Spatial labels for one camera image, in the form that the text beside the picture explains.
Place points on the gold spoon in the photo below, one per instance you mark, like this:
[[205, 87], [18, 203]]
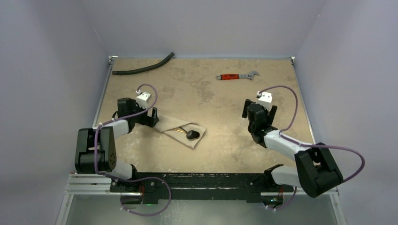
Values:
[[180, 129]]

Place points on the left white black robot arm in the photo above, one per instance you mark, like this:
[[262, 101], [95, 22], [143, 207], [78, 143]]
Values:
[[127, 109]]

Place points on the aluminium side rail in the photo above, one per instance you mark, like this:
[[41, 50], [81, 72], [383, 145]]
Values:
[[99, 93], [292, 58]]

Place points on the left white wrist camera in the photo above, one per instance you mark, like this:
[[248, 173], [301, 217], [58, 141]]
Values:
[[142, 99]]

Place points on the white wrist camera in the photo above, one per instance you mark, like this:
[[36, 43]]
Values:
[[142, 99], [265, 99]]

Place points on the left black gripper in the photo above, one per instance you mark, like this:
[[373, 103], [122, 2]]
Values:
[[149, 121]]

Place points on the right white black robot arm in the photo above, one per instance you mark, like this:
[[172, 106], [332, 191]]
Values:
[[315, 169]]

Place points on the right aluminium side rail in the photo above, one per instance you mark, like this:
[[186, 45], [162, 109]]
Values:
[[292, 58]]

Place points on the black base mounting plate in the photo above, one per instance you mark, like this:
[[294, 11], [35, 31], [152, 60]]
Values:
[[200, 186]]

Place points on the black foam tube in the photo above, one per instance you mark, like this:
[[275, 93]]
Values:
[[145, 69]]

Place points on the left aluminium side rail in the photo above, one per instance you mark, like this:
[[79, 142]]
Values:
[[99, 93]]

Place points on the red handled adjustable wrench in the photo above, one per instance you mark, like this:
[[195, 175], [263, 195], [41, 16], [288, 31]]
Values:
[[249, 75]]

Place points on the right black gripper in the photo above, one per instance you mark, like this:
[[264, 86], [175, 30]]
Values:
[[246, 108]]

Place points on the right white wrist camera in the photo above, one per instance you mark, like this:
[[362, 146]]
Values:
[[265, 99]]

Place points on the beige cloth napkin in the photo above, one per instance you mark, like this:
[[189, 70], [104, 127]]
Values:
[[167, 124]]

